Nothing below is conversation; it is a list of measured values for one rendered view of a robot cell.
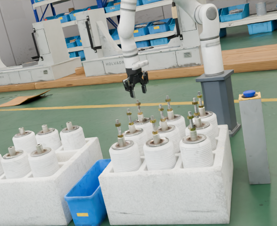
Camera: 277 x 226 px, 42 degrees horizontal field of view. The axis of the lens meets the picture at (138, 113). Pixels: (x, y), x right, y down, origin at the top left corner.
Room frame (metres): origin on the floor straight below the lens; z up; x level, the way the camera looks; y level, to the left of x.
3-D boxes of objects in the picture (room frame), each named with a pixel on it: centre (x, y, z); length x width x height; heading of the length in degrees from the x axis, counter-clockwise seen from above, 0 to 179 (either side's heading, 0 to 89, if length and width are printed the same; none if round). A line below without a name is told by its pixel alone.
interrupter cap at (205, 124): (1.14, -0.19, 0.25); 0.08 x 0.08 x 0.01
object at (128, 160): (1.11, 0.07, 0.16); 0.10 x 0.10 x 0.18
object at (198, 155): (1.03, -0.15, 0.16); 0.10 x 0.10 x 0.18
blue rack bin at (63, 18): (8.08, 1.06, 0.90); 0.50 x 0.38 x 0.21; 145
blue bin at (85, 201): (1.21, 0.20, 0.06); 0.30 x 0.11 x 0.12; 160
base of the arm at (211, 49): (1.70, -0.40, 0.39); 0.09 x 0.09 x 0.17; 54
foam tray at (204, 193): (1.18, -0.08, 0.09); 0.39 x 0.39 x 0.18; 71
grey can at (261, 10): (5.67, -2.20, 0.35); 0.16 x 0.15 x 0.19; 54
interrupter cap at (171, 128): (1.18, -0.08, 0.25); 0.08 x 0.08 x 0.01
